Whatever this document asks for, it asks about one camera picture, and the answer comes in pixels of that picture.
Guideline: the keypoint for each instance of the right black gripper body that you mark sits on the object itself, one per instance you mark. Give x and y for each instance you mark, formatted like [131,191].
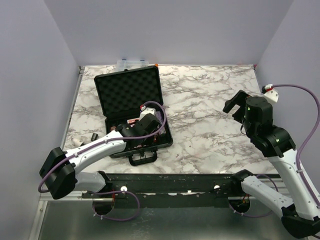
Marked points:
[239,115]

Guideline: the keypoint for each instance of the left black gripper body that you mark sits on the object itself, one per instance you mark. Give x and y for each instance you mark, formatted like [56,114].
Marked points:
[148,141]

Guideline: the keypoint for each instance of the red playing card deck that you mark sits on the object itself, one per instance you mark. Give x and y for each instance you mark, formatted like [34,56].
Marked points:
[132,121]

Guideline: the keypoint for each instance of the black poker set case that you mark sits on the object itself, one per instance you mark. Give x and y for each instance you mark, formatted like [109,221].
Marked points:
[121,95]

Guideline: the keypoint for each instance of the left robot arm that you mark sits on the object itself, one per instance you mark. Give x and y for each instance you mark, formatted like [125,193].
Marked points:
[61,170]

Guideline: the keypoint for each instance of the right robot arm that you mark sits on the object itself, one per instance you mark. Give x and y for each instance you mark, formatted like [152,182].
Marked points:
[300,212]

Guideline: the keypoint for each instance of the clear plastic box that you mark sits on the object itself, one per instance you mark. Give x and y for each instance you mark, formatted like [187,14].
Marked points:
[125,64]

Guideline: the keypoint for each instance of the black white tool on table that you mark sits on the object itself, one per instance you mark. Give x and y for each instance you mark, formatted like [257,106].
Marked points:
[81,141]

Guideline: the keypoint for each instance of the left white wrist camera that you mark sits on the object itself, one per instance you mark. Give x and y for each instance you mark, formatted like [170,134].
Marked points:
[145,111]

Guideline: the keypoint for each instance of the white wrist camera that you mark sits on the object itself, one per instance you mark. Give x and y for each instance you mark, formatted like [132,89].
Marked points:
[270,94]
[145,111]

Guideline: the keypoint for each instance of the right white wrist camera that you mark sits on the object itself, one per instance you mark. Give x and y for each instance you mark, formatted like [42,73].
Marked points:
[270,94]

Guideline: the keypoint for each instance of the black mounting rail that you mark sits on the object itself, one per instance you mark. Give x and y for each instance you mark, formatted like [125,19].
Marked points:
[127,191]

